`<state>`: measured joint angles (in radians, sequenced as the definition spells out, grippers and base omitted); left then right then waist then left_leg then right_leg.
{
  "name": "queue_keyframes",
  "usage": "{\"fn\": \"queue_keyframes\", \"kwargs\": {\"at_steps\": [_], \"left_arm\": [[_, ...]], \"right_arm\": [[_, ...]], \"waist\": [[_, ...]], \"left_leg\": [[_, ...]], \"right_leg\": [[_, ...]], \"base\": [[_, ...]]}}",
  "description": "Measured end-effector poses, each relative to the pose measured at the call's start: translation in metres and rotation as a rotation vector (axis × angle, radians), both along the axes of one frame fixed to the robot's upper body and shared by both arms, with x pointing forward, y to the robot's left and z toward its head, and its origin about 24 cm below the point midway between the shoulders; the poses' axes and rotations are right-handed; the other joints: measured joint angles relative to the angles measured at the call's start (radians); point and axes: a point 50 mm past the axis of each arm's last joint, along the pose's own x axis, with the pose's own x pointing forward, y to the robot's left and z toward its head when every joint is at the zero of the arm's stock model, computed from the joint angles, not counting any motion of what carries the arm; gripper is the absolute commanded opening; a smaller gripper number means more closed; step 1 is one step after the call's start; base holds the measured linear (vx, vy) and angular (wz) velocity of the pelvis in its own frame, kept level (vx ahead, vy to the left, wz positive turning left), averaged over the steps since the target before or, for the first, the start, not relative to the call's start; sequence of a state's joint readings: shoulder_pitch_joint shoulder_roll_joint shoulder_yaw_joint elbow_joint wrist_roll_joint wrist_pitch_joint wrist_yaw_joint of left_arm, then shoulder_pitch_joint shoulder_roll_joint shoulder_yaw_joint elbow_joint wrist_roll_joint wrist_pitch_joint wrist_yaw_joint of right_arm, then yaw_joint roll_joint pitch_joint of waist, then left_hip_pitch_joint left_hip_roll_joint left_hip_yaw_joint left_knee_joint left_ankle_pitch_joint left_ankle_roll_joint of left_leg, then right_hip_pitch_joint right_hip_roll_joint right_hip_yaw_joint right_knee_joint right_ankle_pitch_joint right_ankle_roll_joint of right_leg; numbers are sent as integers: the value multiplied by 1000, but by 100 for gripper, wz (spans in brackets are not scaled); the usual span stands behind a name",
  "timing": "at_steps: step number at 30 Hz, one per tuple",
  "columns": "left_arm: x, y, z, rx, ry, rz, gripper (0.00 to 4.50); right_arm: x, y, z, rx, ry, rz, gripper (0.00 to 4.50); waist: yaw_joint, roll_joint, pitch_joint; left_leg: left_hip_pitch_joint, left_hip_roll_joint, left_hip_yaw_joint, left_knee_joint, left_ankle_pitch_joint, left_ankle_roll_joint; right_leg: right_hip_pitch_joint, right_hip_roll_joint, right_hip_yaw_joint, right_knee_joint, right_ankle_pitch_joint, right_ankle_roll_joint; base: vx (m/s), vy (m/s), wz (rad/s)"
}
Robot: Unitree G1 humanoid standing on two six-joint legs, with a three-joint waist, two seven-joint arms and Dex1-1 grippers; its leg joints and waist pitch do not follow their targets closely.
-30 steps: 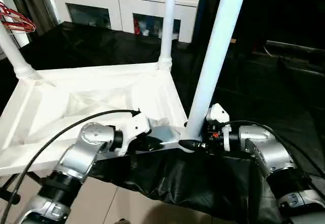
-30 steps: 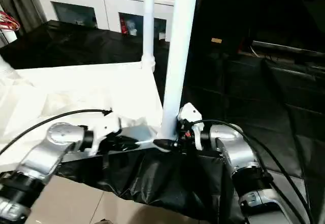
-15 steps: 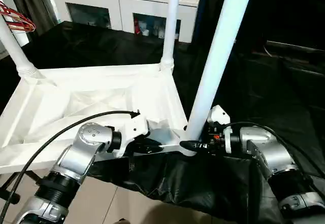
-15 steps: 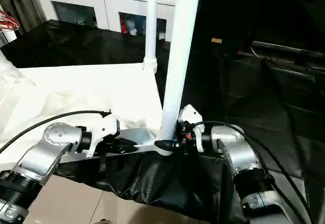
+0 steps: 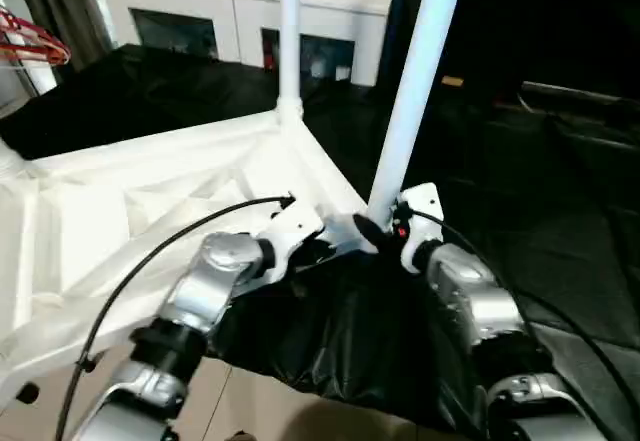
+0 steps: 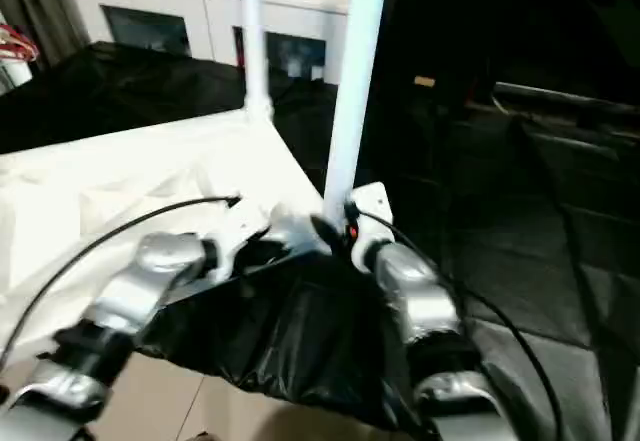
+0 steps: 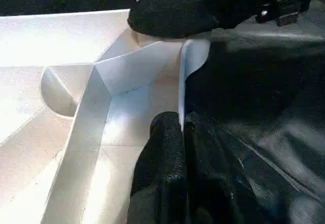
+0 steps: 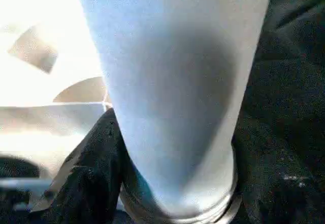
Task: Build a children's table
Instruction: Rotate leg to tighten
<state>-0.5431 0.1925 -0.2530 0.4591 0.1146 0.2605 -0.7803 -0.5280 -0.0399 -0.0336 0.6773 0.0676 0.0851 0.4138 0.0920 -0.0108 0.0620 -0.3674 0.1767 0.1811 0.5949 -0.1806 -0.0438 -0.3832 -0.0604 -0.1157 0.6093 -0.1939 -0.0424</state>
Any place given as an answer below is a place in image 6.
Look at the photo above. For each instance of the white plastic bin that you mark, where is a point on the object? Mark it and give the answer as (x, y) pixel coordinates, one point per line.
(15, 76)

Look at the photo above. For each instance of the black work mat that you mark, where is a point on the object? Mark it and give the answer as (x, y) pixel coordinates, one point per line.
(500, 261)

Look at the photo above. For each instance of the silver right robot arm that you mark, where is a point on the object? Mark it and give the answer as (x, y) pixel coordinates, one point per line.
(425, 291)

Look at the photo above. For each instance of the white sideboard cabinet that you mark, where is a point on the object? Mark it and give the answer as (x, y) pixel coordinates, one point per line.
(150, 1)

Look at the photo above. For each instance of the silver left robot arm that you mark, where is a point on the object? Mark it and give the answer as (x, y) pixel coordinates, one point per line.
(130, 291)

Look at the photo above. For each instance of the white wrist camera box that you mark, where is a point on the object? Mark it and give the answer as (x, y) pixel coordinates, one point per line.
(372, 201)
(235, 226)

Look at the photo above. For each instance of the grey curtain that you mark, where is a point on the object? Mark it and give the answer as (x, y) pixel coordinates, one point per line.
(40, 11)

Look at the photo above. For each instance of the small gold label plate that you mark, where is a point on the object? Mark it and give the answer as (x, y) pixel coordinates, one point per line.
(424, 81)

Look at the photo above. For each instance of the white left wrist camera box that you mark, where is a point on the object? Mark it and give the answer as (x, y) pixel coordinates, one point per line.
(235, 226)

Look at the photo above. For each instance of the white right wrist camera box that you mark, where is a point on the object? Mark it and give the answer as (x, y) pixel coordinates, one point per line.
(372, 201)

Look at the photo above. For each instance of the white plastic table top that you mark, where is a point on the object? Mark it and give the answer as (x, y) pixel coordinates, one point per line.
(100, 171)

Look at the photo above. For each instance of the white patterned jug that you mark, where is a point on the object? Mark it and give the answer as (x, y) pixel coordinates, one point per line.
(297, 63)

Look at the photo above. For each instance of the white plastic table leg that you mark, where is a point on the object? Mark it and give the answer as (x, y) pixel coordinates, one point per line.
(252, 36)
(360, 61)

